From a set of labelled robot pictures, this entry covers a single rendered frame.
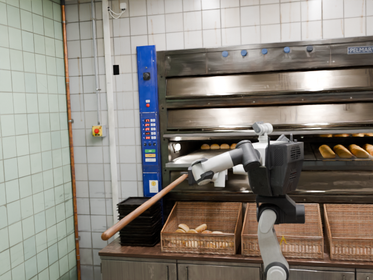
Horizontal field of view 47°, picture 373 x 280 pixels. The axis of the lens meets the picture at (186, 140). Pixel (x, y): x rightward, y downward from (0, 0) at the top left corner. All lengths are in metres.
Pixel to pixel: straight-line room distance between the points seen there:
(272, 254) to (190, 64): 1.68
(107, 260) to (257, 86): 1.76
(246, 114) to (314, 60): 0.66
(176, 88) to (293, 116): 0.97
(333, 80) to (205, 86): 0.99
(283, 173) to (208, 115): 1.23
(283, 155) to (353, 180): 1.18
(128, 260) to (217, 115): 1.32
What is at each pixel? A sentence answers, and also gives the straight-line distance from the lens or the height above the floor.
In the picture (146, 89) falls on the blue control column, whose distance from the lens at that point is 3.63.
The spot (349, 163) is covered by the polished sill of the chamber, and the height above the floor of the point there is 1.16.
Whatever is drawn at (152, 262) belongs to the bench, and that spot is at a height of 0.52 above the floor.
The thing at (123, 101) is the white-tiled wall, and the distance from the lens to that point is 3.73.
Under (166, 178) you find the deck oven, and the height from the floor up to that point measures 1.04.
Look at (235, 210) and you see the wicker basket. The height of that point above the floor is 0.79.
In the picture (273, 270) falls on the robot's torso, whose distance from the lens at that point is 2.70.
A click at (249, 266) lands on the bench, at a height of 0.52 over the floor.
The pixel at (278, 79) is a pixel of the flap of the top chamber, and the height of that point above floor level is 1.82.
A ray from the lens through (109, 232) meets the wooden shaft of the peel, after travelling 1.60.
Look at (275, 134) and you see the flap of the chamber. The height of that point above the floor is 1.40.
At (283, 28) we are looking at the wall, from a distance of 3.51.
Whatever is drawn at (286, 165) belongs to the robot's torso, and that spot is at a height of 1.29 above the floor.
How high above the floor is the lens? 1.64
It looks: 4 degrees down
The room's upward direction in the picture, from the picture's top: 2 degrees counter-clockwise
